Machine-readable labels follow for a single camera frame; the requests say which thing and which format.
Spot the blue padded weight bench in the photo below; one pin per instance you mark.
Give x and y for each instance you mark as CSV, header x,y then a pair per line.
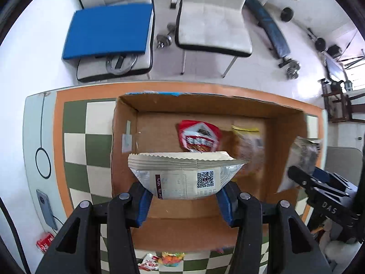
x,y
271,28

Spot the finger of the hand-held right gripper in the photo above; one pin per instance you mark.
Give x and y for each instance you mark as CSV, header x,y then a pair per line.
x,y
299,178

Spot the silver patterned snack packet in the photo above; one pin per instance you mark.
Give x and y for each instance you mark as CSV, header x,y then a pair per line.
x,y
302,151

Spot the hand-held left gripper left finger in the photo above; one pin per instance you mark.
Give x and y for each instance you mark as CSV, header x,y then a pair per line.
x,y
142,205

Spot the grey seat chair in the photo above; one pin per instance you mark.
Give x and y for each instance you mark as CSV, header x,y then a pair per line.
x,y
342,159

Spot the clear yellow-top snack packet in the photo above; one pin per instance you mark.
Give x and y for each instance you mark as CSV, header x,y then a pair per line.
x,y
248,145

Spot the black weight plate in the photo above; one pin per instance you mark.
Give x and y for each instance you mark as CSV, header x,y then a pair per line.
x,y
320,44

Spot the cardboard box blue print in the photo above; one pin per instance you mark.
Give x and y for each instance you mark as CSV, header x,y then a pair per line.
x,y
171,217

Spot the dark wooden chair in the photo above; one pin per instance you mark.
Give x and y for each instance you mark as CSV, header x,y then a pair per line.
x,y
339,102

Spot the chrome dumbbell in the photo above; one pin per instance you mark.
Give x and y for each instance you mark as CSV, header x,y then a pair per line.
x,y
292,70
165,38

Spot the red snack packet white label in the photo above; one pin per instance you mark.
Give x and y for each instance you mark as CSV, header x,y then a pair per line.
x,y
199,137

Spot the grey blue phone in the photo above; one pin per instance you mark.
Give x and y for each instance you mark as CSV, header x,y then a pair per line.
x,y
45,208

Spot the blue flat board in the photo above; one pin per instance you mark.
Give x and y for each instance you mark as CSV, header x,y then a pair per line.
x,y
108,31

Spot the black round weight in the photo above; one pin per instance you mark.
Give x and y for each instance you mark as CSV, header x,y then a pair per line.
x,y
287,14

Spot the green white checked tablecloth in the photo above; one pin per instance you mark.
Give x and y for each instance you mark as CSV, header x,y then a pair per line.
x,y
74,154

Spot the small red white snack packet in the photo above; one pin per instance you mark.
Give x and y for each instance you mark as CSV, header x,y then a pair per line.
x,y
148,262

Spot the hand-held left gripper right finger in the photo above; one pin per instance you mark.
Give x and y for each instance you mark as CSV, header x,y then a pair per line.
x,y
225,205

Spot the red drink can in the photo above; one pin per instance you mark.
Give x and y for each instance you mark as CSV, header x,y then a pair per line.
x,y
45,242

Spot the clear colourful jelly packet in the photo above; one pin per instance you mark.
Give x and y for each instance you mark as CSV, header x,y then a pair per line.
x,y
172,259

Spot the white grey snack packet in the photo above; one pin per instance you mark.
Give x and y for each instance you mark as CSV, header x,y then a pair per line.
x,y
176,177

